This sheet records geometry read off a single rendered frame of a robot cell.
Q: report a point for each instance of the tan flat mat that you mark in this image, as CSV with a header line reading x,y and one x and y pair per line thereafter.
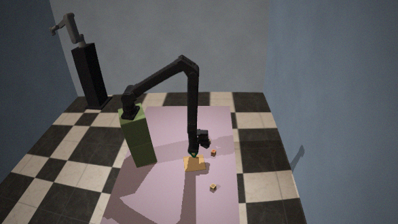
x,y
194,163

